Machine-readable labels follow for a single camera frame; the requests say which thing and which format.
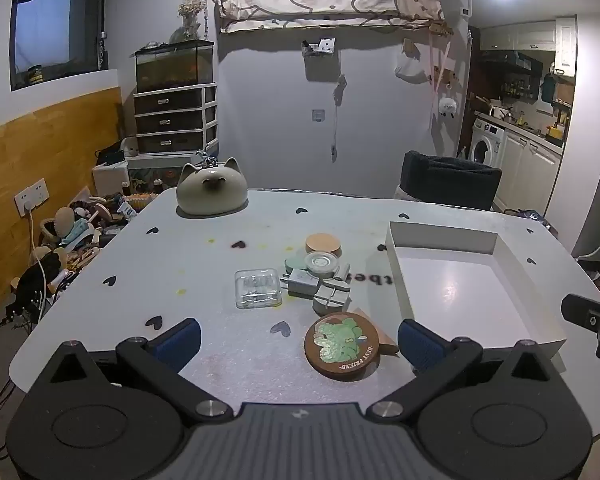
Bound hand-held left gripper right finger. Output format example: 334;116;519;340
367;319;573;423

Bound clear plastic case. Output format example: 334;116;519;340
234;268;284;309

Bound hanging wall cable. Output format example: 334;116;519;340
330;75;348;161

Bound white washing machine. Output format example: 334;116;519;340
469;117;506;166

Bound white charger plug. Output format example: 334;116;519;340
279;268;326;297

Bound pile of floor clutter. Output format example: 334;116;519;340
10;187;153;321

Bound clear round container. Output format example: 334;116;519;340
304;251;339;276

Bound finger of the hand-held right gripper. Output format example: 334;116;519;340
561;292;600;361

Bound round green elephant coaster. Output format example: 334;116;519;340
304;311;381;376

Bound round wooden lid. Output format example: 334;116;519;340
305;233;342;256

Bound white hanging bag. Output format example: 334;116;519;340
395;40;428;81

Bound cream cat-shaped jar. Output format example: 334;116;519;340
176;157;247;217

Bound wooden block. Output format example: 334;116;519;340
352;306;400;355

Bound white patterned storage box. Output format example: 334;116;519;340
92;152;181;196

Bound window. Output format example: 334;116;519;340
10;0;108;92

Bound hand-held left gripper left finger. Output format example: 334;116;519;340
27;319;233;423

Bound white drawer cabinet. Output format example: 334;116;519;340
132;82;218;156

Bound black chair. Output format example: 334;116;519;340
399;151;502;211

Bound vase of dried flowers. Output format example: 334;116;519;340
169;0;205;43

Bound white wall socket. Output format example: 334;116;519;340
14;178;48;217

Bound white cardboard box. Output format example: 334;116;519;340
384;221;567;372

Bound glass fish tank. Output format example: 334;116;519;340
135;40;216;93

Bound white upper kitchen cabinets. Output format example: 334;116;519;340
480;17;578;78

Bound white lower kitchen cabinets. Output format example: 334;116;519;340
495;127;563;211

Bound white kitchen cabinets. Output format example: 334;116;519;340
480;17;578;78
495;127;563;211

